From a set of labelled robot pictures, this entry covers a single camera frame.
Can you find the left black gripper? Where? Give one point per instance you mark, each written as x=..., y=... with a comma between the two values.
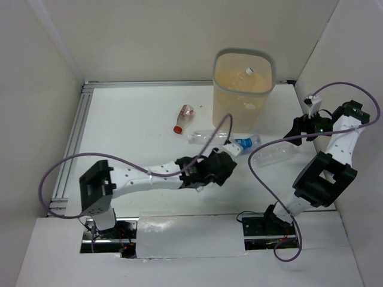
x=223, y=167

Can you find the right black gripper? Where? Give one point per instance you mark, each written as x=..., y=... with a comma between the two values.
x=302, y=124

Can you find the capless clear bottle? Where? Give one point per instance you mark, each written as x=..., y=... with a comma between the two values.
x=274, y=154

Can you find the small red-capped bottle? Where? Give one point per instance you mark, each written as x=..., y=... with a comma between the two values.
x=184, y=117

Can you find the clear bottle white cap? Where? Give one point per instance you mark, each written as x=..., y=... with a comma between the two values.
x=246, y=80

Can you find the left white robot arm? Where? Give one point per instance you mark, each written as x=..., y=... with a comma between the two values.
x=102, y=183

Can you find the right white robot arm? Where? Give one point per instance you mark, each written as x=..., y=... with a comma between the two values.
x=330, y=172

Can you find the clear bottle near bin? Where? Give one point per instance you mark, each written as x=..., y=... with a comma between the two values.
x=201, y=137

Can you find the beige mesh waste bin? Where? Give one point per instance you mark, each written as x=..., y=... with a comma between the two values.
x=244, y=106

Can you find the blue-labelled blue-capped bottle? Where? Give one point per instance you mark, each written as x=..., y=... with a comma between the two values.
x=247, y=144

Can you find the glossy white tape sheet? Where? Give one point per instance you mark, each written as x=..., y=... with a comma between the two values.
x=192, y=236

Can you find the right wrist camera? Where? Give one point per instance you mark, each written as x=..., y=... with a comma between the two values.
x=313, y=102

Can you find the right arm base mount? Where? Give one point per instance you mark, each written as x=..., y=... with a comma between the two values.
x=265, y=231

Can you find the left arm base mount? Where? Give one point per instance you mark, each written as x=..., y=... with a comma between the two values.
x=120, y=240

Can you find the aluminium frame rail left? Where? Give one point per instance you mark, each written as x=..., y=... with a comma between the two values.
x=59, y=198

